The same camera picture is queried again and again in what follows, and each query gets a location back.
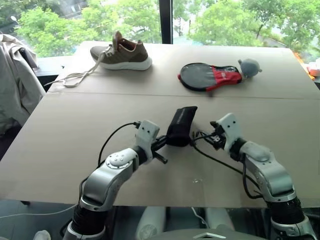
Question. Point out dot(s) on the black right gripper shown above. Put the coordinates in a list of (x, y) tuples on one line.
[(218, 137)]

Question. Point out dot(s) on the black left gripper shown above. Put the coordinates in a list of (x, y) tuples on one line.
[(155, 146)]

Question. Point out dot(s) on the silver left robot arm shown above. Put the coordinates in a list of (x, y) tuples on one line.
[(110, 180)]

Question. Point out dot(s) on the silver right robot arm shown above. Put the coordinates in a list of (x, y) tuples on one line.
[(270, 172)]

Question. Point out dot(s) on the black red paddle cover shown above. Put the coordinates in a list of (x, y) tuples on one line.
[(200, 76)]

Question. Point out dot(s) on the white rounded robot leg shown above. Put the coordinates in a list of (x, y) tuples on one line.
[(220, 218), (150, 222)]

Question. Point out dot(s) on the grey plush toy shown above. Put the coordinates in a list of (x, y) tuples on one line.
[(248, 68)]

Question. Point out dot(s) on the grey robot torso plate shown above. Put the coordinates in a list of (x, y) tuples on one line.
[(210, 235)]

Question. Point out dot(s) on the brown sneaker with white sole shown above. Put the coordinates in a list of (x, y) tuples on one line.
[(125, 56)]

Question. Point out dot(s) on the orange white object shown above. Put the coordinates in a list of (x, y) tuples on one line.
[(313, 68)]

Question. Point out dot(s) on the beige jacket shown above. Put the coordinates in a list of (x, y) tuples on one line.
[(16, 85)]

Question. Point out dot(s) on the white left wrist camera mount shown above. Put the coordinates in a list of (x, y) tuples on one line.
[(147, 132)]

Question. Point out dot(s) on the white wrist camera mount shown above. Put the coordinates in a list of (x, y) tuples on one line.
[(231, 130), (147, 132)]

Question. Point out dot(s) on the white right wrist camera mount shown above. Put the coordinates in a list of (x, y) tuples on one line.
[(231, 130)]

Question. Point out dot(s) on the black window frame post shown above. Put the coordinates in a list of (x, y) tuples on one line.
[(166, 21)]

